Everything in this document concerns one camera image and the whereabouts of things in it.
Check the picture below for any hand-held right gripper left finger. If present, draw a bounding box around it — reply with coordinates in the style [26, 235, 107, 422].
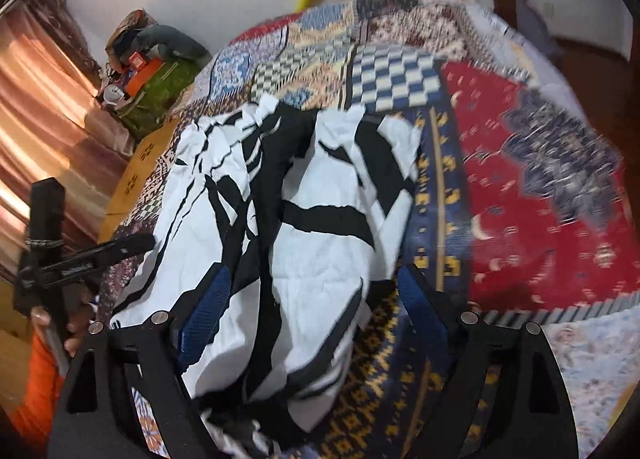
[47, 263, 233, 459]

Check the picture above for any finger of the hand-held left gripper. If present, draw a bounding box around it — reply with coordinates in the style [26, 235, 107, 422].
[95, 233, 157, 267]

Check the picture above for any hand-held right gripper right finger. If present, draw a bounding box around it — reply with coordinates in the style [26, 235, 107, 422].
[395, 263, 579, 459]

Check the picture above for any black and white patterned shirt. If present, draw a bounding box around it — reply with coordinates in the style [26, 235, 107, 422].
[112, 94, 426, 459]

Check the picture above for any person's left forearm orange sleeve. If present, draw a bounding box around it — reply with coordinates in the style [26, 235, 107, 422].
[9, 331, 72, 445]

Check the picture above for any person's left hand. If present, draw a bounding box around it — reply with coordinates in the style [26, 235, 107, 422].
[62, 289, 99, 357]

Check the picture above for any pink brown curtain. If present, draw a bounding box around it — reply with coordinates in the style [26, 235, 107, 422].
[0, 0, 132, 280]

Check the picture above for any green fabric storage bag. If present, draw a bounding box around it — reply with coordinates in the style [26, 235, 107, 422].
[117, 59, 201, 137]

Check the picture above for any flat orange box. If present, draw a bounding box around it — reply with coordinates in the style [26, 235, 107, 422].
[125, 59, 165, 96]

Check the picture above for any pale floral bed sheet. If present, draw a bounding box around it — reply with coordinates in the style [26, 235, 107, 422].
[542, 289, 637, 445]

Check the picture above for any patchwork printed blanket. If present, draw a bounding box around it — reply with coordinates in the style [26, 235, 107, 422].
[97, 0, 640, 459]

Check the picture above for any grey garment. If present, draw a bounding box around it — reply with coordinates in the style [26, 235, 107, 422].
[137, 25, 211, 62]

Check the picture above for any brown crumpled bag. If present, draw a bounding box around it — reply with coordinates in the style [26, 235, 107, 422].
[105, 10, 151, 64]

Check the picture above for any grey blue cloth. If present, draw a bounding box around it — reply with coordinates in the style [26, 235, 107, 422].
[515, 0, 563, 60]

